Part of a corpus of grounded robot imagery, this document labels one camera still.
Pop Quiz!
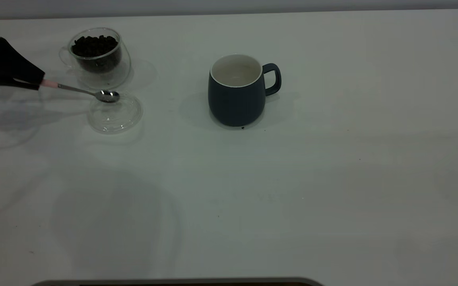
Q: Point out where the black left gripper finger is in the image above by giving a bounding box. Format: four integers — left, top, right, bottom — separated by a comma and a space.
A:
0, 37, 46, 85
0, 79, 41, 91

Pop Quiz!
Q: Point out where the pink handled metal spoon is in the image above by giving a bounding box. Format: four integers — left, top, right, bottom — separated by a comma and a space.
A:
40, 79, 120, 103

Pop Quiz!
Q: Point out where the dark grey ceramic mug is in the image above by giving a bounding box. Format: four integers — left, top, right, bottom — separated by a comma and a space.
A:
208, 54, 282, 128

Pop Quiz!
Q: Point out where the dark coffee beans pile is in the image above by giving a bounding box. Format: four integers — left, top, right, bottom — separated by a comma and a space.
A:
71, 35, 121, 74

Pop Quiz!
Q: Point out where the clear glass cup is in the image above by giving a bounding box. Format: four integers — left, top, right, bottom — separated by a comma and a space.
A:
59, 27, 131, 90

